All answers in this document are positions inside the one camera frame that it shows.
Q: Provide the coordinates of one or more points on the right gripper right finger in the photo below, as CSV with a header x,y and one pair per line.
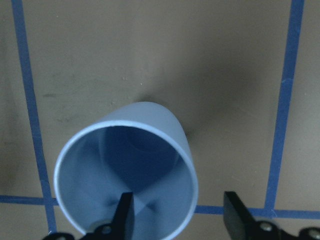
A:
x,y
241,225

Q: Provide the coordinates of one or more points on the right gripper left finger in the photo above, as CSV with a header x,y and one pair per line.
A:
x,y
122,225

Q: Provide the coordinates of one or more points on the light blue cup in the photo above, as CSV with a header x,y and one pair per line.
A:
x,y
139,148

